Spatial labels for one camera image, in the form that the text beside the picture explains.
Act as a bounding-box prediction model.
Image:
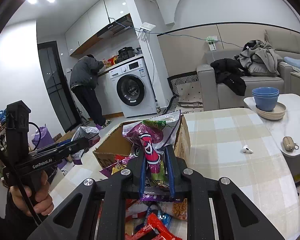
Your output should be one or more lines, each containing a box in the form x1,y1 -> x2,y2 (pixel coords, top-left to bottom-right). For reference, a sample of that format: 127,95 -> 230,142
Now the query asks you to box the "grey sofa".
197,23 -> 300,111

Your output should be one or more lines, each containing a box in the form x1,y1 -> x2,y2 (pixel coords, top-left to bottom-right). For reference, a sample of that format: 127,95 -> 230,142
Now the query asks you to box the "white marble coffee table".
243,93 -> 300,158

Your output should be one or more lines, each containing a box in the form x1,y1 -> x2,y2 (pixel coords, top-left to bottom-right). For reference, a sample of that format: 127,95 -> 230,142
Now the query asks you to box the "white noodle snack bag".
158,198 -> 188,220

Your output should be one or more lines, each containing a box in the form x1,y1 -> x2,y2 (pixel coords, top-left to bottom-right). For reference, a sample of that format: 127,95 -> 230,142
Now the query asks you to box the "black basket on washer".
118,47 -> 135,62

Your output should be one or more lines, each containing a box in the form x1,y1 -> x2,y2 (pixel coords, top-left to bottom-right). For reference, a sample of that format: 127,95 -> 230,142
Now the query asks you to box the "blue oreo cookie pack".
143,205 -> 172,229

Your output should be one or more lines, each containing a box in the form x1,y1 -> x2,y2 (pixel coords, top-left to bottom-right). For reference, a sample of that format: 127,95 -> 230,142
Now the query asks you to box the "plaid tablecloth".
50,107 -> 300,240

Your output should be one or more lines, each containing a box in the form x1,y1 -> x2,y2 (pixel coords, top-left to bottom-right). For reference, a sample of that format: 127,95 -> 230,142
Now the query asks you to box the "beige key pouch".
282,137 -> 299,152

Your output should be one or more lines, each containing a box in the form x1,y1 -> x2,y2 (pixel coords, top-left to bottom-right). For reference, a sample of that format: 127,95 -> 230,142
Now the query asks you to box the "grey clothes pile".
235,40 -> 283,76

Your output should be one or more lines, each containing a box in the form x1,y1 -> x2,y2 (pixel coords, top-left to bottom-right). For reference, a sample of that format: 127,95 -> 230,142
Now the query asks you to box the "beige plate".
256,102 -> 287,120

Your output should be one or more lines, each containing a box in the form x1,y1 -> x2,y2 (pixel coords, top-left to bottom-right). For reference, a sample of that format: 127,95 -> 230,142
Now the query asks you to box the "purple silver snack pack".
70,126 -> 100,165

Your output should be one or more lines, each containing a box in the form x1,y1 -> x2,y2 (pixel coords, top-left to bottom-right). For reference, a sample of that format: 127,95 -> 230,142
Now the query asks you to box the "left hand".
10,171 -> 54,217

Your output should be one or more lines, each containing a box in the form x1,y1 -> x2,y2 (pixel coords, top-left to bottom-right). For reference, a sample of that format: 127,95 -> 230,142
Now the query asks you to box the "white earbud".
241,145 -> 253,154

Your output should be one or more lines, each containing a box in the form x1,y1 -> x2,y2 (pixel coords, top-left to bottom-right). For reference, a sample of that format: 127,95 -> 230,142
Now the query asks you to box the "white washing machine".
109,57 -> 157,118

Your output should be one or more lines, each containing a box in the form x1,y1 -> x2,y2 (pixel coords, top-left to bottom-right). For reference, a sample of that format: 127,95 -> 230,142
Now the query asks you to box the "range hood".
97,14 -> 134,39

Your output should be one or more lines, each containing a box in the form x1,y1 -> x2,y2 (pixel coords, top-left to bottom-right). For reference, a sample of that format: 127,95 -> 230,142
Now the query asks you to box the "purple candy bag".
122,111 -> 181,200

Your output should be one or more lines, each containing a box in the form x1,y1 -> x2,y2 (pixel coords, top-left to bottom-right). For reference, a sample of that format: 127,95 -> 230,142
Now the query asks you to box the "black jacket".
210,59 -> 250,96

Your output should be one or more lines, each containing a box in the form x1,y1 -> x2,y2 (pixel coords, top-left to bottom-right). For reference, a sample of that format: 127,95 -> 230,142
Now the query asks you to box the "black white playpen panel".
167,71 -> 203,110

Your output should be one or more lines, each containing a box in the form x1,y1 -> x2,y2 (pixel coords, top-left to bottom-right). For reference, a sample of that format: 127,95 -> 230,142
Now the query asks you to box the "person in grey jacket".
70,54 -> 111,130

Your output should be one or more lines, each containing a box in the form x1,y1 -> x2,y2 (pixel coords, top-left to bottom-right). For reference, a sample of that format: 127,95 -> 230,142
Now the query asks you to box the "SF cardboard box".
93,115 -> 191,168

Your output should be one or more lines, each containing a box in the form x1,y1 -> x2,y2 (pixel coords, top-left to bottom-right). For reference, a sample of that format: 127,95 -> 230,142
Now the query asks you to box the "blue bowls stack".
252,87 -> 280,112

